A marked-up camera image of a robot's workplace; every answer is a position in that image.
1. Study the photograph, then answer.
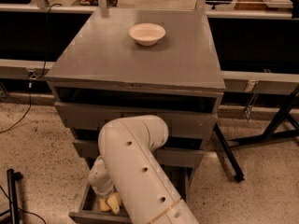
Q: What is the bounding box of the grey barrier rail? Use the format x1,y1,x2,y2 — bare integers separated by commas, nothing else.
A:
1,7,299,93

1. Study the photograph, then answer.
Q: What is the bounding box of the grey top drawer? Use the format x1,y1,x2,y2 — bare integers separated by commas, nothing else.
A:
55,102,217,139

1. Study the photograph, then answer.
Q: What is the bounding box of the grey bottom drawer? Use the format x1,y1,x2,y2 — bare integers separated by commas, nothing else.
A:
69,165,192,224

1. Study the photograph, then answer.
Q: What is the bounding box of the grey drawer cabinet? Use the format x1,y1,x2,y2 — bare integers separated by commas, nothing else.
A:
45,8,226,224

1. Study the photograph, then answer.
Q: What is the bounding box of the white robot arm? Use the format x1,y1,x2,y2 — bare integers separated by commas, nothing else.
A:
98,115,199,224

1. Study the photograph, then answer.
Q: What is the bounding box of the black cable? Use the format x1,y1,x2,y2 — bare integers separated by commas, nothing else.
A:
0,3,64,135

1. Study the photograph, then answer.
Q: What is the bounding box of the yellow sponge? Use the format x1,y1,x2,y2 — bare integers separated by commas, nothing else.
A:
99,198,110,212

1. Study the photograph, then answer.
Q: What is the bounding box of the white bowl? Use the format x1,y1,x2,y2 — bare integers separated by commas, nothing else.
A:
129,23,165,46

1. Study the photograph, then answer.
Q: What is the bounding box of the black metal stand right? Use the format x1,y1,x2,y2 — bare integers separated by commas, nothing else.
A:
213,85,299,182

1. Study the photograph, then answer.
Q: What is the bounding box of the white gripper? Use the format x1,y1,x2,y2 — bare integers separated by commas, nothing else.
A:
88,156,121,215

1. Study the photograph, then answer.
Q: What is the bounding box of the black stand left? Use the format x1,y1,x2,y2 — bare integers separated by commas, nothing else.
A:
0,169,21,224

